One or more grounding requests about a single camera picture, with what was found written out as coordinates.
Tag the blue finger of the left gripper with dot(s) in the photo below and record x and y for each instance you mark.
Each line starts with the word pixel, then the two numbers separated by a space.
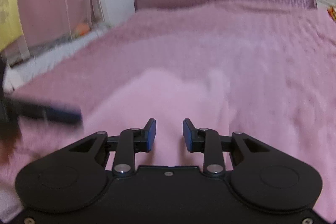
pixel 20 108

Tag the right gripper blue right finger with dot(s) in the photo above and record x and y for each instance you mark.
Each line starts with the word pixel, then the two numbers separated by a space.
pixel 207 142

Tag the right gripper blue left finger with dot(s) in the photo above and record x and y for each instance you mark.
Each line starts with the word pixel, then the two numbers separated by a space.
pixel 130 142

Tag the pink sweatshirt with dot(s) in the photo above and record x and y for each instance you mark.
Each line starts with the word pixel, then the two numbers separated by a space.
pixel 169 100

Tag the yellow curtain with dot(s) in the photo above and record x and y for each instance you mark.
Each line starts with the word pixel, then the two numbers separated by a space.
pixel 11 27

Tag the pink fluffy blanket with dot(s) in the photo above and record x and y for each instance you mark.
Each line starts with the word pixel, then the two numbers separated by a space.
pixel 280 62

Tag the red snack bag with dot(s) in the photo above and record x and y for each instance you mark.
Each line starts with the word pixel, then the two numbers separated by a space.
pixel 332 12

